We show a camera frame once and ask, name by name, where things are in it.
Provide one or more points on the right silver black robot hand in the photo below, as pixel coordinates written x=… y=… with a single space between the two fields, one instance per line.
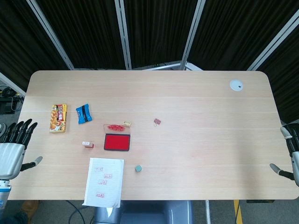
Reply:
x=294 y=140

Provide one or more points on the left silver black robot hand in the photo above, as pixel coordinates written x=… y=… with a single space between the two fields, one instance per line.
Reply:
x=11 y=158

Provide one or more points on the white rubber stamp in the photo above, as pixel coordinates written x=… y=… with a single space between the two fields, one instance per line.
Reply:
x=88 y=144

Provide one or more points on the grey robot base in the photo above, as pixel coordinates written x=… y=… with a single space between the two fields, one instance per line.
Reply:
x=144 y=213

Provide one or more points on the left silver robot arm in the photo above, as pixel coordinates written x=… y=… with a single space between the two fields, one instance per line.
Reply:
x=3 y=191

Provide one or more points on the brown floor object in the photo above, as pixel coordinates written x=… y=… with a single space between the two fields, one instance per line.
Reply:
x=30 y=207

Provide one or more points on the black pleated curtain panel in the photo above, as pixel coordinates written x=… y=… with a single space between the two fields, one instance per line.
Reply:
x=233 y=30
x=88 y=32
x=287 y=79
x=21 y=42
x=156 y=30

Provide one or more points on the yellow snack box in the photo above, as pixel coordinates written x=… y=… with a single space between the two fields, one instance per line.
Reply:
x=58 y=119

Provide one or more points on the black table control box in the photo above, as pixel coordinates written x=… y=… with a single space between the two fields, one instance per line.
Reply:
x=261 y=201

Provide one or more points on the blue snack packet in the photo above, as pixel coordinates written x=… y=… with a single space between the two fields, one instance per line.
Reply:
x=83 y=114

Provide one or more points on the white lined notebook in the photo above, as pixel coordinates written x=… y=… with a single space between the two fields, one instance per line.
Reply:
x=105 y=182

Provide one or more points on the red ink pad clear lid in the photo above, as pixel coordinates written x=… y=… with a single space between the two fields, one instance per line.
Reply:
x=116 y=142

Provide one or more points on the white table leg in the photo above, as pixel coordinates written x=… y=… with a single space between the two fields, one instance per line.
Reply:
x=208 y=212

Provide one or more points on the small beige eraser block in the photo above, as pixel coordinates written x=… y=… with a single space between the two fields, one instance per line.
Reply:
x=127 y=123

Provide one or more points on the small green cube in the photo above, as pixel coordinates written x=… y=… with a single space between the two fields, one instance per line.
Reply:
x=138 y=168

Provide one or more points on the red binder clip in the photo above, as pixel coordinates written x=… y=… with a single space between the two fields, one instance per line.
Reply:
x=157 y=121

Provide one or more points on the grey partition frame post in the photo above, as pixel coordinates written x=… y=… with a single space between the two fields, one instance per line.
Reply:
x=50 y=32
x=273 y=44
x=191 y=35
x=11 y=84
x=123 y=35

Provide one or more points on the grey partition foot frame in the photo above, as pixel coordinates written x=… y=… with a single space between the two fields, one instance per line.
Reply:
x=168 y=66

